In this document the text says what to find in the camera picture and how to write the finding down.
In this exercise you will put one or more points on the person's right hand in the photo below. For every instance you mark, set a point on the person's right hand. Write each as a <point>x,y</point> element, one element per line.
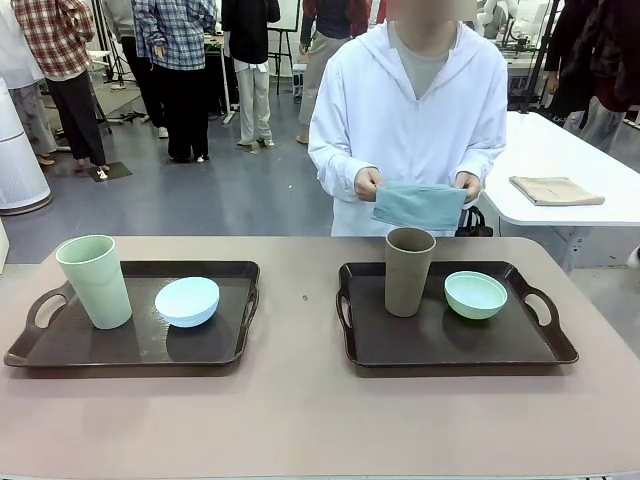
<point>367,185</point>

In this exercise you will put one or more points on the person's left hand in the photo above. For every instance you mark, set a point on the person's left hand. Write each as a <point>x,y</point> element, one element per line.
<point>472,184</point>

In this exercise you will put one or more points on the teal cloth mat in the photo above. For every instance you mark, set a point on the teal cloth mat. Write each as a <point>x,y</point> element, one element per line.
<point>420,210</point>

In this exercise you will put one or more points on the beige cloth mat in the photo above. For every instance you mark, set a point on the beige cloth mat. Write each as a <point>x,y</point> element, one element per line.
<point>555,191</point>

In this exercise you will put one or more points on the tall brown cup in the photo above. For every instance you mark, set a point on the tall brown cup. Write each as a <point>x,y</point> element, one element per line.
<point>407,285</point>

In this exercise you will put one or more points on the light green bowl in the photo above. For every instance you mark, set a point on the light green bowl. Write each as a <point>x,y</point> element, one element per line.
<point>475,305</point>

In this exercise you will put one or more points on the light blue bowl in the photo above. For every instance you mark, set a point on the light blue bowl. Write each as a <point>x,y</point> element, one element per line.
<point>187,305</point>

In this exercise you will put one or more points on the tall light green cup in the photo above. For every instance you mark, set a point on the tall light green cup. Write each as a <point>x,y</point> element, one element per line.
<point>95,290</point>

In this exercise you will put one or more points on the person's right forearm white sleeve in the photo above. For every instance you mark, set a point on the person's right forearm white sleeve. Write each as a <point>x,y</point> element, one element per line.
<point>332,170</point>

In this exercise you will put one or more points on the person's left forearm white sleeve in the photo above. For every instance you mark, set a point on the person's left forearm white sleeve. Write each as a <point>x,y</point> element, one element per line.
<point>489,165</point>

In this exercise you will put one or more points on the dark brown serving tray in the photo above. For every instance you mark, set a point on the dark brown serving tray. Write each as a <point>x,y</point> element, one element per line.
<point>125,345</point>
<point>450,345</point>

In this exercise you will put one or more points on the person in white hoodie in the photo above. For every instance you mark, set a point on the person in white hoodie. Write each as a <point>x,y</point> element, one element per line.
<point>400,130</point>

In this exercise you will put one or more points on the white side table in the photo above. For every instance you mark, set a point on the white side table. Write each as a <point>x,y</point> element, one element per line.
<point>550,150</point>

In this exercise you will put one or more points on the background robot workstation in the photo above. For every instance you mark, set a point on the background robot workstation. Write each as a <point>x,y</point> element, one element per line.
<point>520,50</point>

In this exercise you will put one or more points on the person in beige skirt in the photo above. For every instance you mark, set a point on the person in beige skirt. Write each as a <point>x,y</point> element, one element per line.
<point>320,50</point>

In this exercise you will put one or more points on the black easel stand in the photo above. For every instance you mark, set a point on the black easel stand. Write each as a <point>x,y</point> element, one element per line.
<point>287,50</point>

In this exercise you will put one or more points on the person in dark red coat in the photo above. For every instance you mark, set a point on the person in dark red coat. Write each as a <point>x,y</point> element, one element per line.
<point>610,50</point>

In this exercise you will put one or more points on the background desk with white legs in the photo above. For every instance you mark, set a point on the background desk with white legs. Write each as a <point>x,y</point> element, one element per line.
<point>222,55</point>

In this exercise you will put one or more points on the person in white trousers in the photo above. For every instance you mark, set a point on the person in white trousers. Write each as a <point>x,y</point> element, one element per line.
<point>247,30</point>

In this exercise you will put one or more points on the person in blue plaid shirt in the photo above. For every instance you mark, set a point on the person in blue plaid shirt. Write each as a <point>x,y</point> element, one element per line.
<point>170,35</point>

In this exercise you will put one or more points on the person in black trousers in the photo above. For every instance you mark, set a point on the person in black trousers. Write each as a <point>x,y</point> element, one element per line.
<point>142,75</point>

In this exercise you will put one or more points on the black floor plate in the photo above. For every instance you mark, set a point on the black floor plate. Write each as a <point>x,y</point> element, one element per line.
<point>117,170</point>

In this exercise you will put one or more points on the white cylindrical air purifier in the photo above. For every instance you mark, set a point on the white cylindrical air purifier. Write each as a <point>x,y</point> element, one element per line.
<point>20,165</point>

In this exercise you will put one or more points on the white cabinet edge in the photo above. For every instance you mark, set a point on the white cabinet edge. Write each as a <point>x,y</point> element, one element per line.
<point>3,245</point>

